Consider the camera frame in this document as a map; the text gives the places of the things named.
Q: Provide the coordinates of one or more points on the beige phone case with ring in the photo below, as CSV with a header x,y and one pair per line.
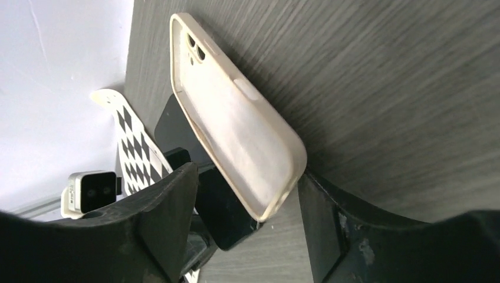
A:
x,y
257,152

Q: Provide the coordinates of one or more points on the black white chessboard mat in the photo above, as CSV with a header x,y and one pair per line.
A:
x,y
141,161

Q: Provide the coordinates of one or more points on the black phone from case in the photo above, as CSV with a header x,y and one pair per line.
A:
x,y
221,211

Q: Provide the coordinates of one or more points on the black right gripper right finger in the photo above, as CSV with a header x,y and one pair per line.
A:
x,y
351,240

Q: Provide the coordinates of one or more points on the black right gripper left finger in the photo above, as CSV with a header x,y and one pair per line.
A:
x,y
141,238

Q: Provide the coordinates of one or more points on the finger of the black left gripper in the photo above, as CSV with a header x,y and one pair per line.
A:
x,y
200,245

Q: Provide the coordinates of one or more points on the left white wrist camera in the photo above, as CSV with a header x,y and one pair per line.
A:
x,y
88,191

